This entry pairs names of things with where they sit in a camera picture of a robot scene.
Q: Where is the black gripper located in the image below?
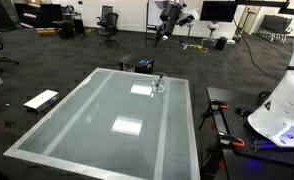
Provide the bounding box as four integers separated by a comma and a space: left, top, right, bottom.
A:
153, 1, 183, 48

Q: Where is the black white dry-erase marker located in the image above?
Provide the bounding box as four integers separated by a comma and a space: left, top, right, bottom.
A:
154, 74, 165, 93

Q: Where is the clear drinking glass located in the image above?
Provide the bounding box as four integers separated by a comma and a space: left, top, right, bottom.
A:
151, 71, 168, 95

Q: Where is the black metal stand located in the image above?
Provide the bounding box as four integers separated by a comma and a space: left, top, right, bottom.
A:
144, 0, 165, 48

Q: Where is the white tripod stand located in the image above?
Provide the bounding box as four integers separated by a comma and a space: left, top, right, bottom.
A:
181, 22, 195, 52

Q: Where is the black box with blue label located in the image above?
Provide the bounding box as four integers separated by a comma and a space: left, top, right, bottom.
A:
118, 52, 155, 75

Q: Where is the black office chair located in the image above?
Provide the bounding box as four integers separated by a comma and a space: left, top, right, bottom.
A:
96, 12, 120, 48
100, 4, 115, 21

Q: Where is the small black bin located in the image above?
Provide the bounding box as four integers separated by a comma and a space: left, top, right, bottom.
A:
214, 36, 229, 52

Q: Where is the black monitor screen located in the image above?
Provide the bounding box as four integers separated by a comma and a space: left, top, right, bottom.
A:
199, 0, 237, 23

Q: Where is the orange black bar clamp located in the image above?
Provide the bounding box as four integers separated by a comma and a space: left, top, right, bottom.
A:
217, 132, 246, 149
209, 98, 231, 111

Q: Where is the black equipment case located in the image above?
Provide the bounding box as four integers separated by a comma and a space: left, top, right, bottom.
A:
58, 19, 87, 41

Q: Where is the black optical breadboard table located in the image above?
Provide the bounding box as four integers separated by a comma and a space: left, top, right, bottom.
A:
206, 86, 294, 180

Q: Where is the rack of stacked chairs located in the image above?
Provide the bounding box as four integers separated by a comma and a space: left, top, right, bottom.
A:
255, 14, 293, 46

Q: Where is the yellow wooden item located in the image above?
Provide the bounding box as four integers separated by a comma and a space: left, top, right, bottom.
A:
36, 27, 57, 37

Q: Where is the white flat box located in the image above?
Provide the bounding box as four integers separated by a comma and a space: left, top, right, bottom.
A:
23, 88, 61, 115

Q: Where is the yellow cable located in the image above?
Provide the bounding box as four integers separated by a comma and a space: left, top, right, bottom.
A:
193, 44, 209, 54

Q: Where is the black hanging cable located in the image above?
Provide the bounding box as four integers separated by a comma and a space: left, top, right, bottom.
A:
232, 15, 283, 82

